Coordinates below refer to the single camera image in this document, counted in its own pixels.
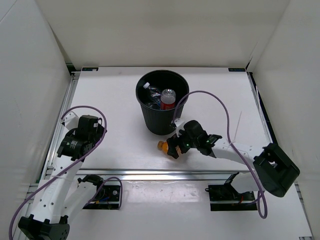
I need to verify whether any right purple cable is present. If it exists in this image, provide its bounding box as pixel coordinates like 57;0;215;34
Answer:
174;90;268;219

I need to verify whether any purple cable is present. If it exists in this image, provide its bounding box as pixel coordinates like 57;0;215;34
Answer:
8;105;123;238
174;90;268;219

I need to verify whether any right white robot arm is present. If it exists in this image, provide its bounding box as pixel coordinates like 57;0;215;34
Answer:
166;119;300;200

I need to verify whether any white zip tie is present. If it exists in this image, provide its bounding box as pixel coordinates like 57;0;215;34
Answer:
229;111;242;145

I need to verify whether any small dark-label water bottle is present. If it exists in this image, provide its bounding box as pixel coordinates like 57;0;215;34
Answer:
143;82;161;107

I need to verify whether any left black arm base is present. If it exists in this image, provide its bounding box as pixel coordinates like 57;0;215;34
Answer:
77;174;123;210

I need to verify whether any orange juice bottle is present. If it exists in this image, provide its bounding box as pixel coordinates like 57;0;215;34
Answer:
157;141;182;159

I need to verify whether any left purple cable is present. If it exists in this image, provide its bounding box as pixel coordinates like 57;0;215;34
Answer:
8;105;123;238

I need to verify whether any black plastic bin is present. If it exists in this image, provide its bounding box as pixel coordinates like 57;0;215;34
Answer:
135;69;190;136

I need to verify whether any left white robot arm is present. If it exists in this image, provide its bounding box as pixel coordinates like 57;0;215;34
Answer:
18;112;106;240

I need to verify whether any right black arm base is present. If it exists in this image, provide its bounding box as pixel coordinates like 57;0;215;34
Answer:
205;173;258;212

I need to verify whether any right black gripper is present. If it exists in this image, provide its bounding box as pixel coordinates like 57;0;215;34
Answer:
166;127;199;159

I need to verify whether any red-label clear bottle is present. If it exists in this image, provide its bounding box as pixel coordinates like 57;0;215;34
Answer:
160;88;176;110

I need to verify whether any aluminium frame rail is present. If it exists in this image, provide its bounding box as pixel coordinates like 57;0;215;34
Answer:
76;168;235;181

